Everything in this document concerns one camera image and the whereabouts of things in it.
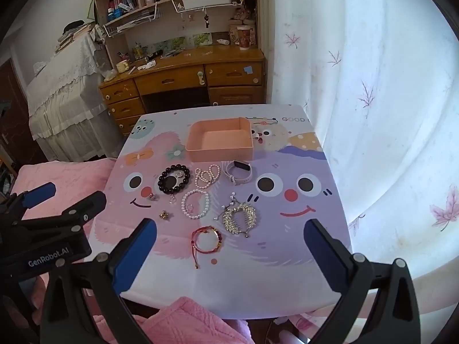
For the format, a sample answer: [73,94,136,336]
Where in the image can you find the red paper cup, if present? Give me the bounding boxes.
[237,25,250,50]

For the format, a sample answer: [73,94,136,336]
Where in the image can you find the yellow mug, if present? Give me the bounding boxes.
[116,60,130,74]

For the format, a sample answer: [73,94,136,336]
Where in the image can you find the wooden desk with drawers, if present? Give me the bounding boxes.
[99,45,266,136]

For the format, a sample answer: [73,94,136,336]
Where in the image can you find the round pearl bracelet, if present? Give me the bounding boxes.
[180,189,211,221]

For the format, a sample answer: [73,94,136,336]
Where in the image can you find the pink quilted blanket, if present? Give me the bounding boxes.
[11,159,253,343]

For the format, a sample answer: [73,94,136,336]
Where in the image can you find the wooden bookshelf hutch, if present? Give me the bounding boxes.
[93,0,257,66]

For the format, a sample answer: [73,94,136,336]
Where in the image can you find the red string gold bracelet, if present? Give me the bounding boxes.
[190,225,223,270]

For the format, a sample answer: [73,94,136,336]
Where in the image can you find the long pearl necklace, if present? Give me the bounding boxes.
[194,163,221,190]

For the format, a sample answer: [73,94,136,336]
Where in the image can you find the cartoon printed table mat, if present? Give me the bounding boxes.
[90,104,351,319]

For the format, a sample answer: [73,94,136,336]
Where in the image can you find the white band smartwatch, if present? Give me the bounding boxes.
[222,160,253,185]

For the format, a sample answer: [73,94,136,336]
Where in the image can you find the black bead bracelet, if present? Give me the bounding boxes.
[157,164,192,195]

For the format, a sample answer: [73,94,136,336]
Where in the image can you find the white floral curtain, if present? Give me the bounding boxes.
[270,0,458,277]

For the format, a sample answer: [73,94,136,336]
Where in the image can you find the white storage box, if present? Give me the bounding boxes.
[183,0,232,10]

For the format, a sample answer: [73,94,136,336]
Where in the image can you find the small gold flower brooch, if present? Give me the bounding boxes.
[160,210,173,220]

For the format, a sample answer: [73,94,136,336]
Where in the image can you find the white lace covered furniture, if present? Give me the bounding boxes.
[26,34,124,162]

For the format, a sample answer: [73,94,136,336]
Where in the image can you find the pink plastic tray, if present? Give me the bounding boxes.
[185,117,254,162]

